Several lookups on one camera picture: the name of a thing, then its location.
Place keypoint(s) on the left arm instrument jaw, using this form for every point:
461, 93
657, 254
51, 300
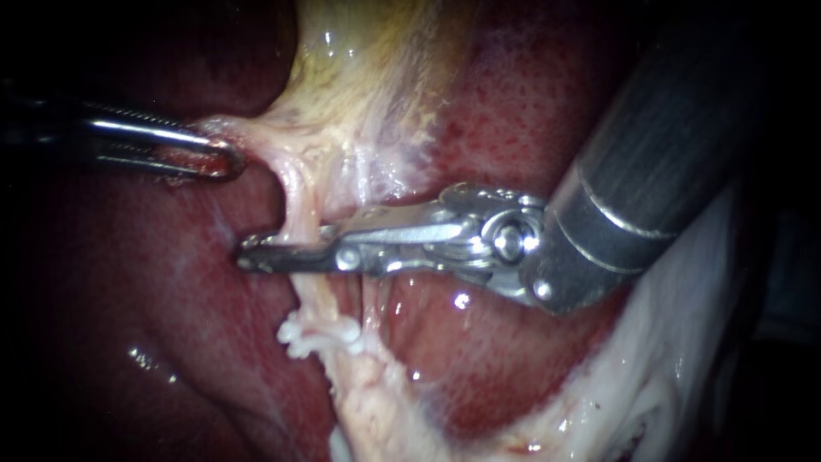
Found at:
141, 113
160, 133

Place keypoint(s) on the dark red liver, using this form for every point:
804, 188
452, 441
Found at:
205, 289

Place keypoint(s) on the right arm instrument jaw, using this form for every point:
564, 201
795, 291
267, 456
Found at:
410, 224
349, 259

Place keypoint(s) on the left arm instrument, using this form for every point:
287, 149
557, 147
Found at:
45, 131

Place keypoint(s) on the thin tube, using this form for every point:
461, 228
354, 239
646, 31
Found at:
298, 199
373, 308

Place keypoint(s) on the right arm instrument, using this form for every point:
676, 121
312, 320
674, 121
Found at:
577, 269

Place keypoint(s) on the dark right arm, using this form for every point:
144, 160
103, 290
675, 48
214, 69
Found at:
673, 128

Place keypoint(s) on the pale fatty tissue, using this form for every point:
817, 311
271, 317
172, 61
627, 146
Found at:
673, 359

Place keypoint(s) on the gallbladder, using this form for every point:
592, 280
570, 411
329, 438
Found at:
365, 83

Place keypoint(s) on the white clip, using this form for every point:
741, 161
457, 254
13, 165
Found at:
333, 334
298, 348

